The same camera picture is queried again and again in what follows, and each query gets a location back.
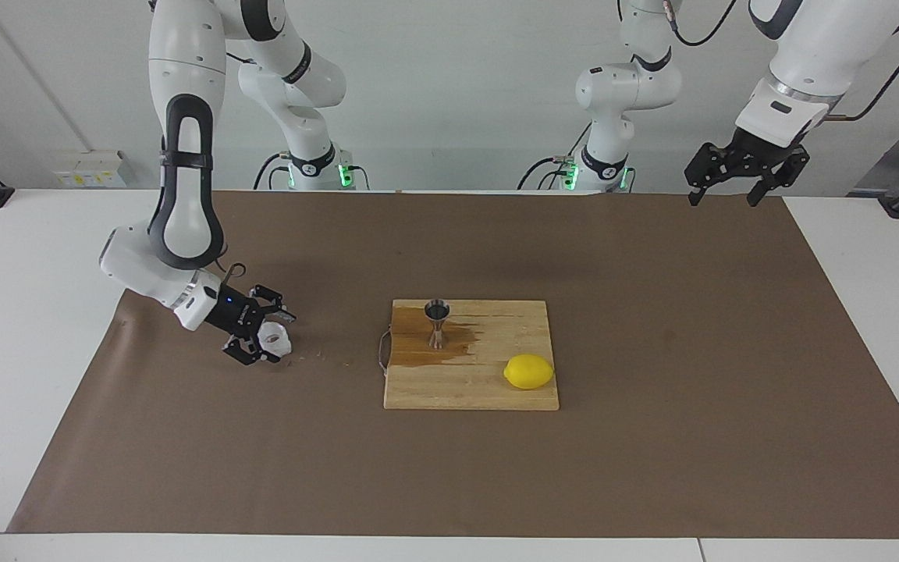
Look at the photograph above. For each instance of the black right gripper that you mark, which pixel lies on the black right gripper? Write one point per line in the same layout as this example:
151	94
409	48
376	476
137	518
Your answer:
232	314

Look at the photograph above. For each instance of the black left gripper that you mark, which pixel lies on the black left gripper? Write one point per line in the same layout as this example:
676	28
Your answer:
765	154

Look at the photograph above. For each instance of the small clear textured cup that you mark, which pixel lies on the small clear textured cup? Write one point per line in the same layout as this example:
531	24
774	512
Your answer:
274	340

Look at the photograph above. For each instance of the steel double jigger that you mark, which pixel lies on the steel double jigger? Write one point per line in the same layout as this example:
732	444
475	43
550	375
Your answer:
438	312

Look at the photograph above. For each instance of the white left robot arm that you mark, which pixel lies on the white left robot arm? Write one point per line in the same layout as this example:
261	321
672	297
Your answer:
824	47

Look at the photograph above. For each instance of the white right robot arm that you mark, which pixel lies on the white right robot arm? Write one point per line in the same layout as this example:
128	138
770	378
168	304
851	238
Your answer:
184	222

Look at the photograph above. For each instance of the brown paper table mat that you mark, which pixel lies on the brown paper table mat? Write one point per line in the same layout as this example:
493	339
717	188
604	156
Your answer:
262	468

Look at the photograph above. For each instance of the wooden cutting board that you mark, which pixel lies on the wooden cutting board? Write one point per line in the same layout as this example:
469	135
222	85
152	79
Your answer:
457	386

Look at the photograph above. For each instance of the yellow lemon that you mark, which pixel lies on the yellow lemon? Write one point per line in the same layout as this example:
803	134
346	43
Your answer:
529	371

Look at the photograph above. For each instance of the white wall socket box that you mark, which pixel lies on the white wall socket box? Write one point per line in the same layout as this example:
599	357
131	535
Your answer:
90	168

